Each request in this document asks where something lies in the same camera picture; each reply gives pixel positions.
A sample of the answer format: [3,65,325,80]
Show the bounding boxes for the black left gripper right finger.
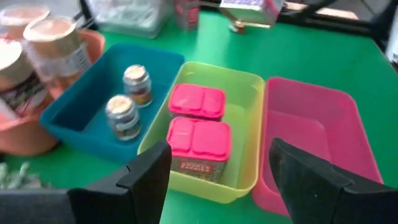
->
[268,137,398,224]

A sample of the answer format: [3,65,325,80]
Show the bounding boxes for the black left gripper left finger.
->
[67,139,173,224]

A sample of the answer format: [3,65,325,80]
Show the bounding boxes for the small glass spice jar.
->
[122,63,154,108]
[104,94,143,142]

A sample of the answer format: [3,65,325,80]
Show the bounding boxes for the smoked paprika tin red lid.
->
[167,82,226,122]
[174,0,201,32]
[165,116,233,185]

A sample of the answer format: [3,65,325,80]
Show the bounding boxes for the furikake seasoning glass jar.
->
[0,39,51,118]
[0,4,51,41]

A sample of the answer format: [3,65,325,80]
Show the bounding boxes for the white-lid paper cups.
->
[22,15,93,91]

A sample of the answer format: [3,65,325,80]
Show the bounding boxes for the pink plastic bin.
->
[251,76,385,218]

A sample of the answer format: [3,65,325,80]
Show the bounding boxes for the yellow-green plastic bin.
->
[137,60,266,205]

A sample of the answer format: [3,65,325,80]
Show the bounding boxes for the teal plastic bin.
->
[39,43,186,165]

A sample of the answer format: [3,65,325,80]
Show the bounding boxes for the crumpled clear plastic wrapper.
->
[0,161,44,191]

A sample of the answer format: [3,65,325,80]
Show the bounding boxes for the orange plastic bin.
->
[0,29,106,157]

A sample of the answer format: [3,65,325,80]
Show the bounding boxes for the clear plastic storage bin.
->
[88,0,175,40]

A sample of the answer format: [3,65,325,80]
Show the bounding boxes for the crumpled white plastic bag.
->
[93,0,170,32]

